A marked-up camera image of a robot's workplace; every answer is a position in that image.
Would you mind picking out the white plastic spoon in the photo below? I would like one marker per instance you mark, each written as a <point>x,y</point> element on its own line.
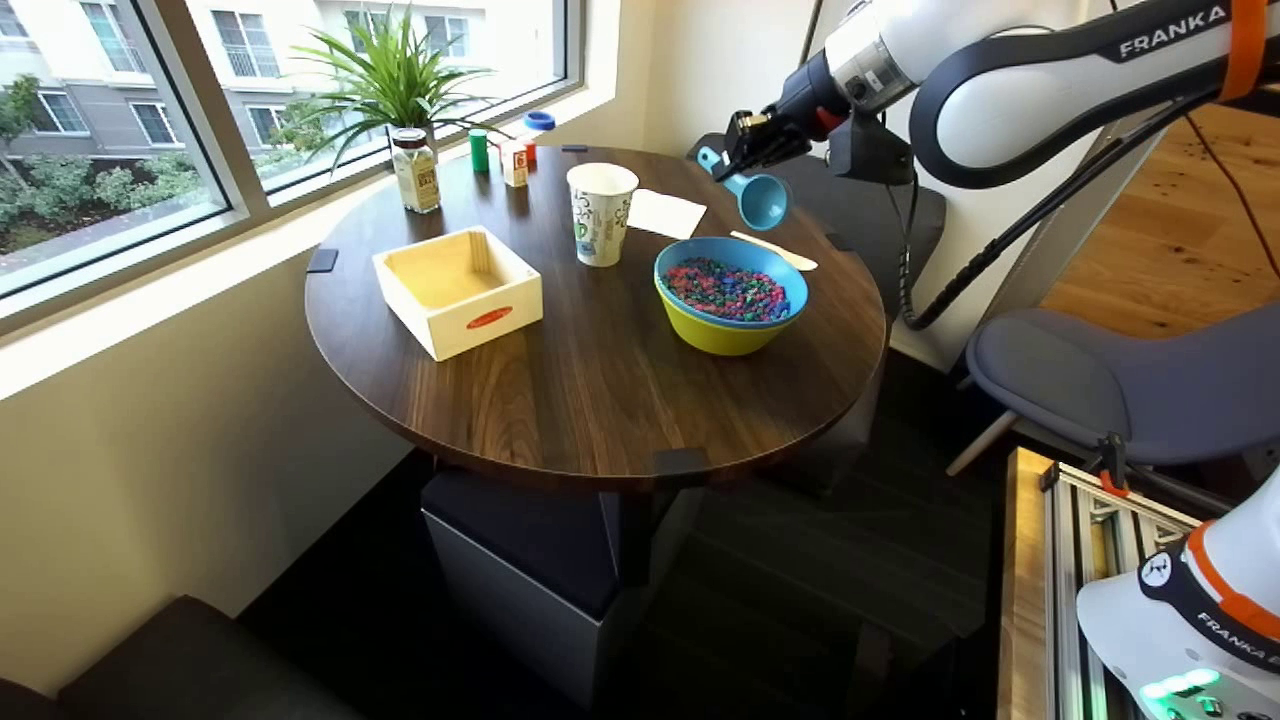
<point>781,252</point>

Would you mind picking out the dark bench seat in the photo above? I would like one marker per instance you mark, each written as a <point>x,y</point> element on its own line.
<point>174,664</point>

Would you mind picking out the cream wooden box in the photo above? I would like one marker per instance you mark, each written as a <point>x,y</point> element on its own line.
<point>493,322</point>

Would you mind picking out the grey window frame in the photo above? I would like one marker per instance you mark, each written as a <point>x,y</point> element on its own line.
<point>201,120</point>

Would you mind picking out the grey cube table base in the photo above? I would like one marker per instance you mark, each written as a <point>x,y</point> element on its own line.
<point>534,574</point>

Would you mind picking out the printed paper cup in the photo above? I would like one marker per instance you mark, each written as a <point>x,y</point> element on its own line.
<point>600,222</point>

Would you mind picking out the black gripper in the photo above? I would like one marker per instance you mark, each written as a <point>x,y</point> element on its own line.
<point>808,100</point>

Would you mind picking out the colourful cereal heap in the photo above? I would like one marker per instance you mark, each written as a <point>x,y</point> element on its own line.
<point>724,289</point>

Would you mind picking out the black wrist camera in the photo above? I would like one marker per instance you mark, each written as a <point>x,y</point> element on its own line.
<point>872,146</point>

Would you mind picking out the blue and yellow bowl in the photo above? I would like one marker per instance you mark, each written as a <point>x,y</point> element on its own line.
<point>724,333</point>

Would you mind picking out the aluminium rail frame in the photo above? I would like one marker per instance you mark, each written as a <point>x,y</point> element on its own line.
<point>1064,585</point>

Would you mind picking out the green potted plant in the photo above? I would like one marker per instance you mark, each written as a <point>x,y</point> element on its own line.
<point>380,74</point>

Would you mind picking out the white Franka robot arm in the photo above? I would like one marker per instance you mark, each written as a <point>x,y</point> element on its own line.
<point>1013,81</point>

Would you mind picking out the blue measuring spoon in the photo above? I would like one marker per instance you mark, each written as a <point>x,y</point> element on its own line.
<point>767,203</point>

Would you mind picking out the white paper napkin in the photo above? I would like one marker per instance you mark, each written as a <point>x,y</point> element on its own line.
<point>667,215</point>

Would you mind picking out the green spice bottle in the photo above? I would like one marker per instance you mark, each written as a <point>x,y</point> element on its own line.
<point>477,153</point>

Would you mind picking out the white toy block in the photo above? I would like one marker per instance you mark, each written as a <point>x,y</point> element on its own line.
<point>515,167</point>

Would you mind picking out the blue-grey chair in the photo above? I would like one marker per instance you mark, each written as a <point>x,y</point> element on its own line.
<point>1134,384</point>

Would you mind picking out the blue round cap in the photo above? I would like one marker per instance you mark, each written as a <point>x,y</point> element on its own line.
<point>538,120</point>

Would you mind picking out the white apartment building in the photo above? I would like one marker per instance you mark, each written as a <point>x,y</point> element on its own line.
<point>107,81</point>

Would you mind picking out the red toy block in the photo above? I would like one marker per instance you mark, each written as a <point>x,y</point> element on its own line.
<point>534,153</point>

